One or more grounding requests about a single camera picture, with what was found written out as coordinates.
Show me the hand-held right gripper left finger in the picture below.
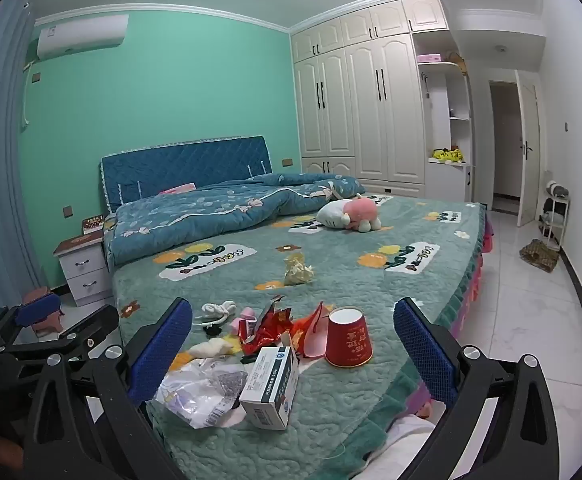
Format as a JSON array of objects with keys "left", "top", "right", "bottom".
[{"left": 23, "top": 297, "right": 194, "bottom": 480}]

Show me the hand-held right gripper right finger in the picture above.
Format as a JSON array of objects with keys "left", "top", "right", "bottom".
[{"left": 393, "top": 297, "right": 559, "bottom": 480}]

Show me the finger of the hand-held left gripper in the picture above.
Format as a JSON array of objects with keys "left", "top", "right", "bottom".
[
  {"left": 1, "top": 305, "right": 122, "bottom": 363},
  {"left": 0, "top": 293, "right": 64, "bottom": 346}
]

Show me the orange plastic bin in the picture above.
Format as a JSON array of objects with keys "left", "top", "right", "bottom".
[{"left": 325, "top": 306, "right": 374, "bottom": 368}]

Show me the white plastic bag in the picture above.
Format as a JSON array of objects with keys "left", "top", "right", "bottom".
[{"left": 366, "top": 412, "right": 437, "bottom": 480}]

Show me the red snack wrapper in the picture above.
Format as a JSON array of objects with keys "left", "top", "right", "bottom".
[{"left": 238, "top": 296, "right": 297, "bottom": 361}]

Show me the clear plastic bag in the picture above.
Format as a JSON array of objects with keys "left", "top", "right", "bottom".
[{"left": 155, "top": 357, "right": 249, "bottom": 430}]

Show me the white nightstand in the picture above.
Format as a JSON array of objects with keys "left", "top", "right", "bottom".
[{"left": 53, "top": 234, "right": 114, "bottom": 307}]

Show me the colourful bed skirt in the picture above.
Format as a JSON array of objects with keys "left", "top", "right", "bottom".
[{"left": 416, "top": 205, "right": 496, "bottom": 418}]

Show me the white medicine box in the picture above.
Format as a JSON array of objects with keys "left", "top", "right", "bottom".
[{"left": 239, "top": 345, "right": 301, "bottom": 431}]

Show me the green printed blanket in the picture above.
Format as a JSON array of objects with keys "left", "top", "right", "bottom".
[{"left": 111, "top": 195, "right": 489, "bottom": 480}]

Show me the blue floral quilt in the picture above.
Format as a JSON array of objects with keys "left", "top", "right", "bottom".
[{"left": 103, "top": 172, "right": 367, "bottom": 271}]

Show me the crumpled yellow paper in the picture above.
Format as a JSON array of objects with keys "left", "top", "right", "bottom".
[{"left": 283, "top": 254, "right": 314, "bottom": 286}]

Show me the pink and white plush toy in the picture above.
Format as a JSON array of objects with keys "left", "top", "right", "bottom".
[{"left": 317, "top": 194, "right": 383, "bottom": 233}]

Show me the blue quilted headboard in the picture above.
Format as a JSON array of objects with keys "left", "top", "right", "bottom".
[{"left": 102, "top": 136, "right": 273, "bottom": 213}]

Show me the white shelf rack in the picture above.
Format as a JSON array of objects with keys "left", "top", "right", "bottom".
[{"left": 538, "top": 180, "right": 571, "bottom": 253}]

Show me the yellow cloth item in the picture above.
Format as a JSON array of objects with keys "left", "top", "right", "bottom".
[{"left": 431, "top": 146, "right": 464, "bottom": 163}]

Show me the white door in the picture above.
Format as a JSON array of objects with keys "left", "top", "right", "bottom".
[{"left": 515, "top": 70, "right": 542, "bottom": 227}]

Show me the white wardrobe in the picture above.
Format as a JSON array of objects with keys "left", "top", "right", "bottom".
[{"left": 290, "top": 0, "right": 474, "bottom": 201}]

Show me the white air conditioner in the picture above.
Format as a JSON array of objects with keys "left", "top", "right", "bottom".
[{"left": 37, "top": 14, "right": 130, "bottom": 61}]

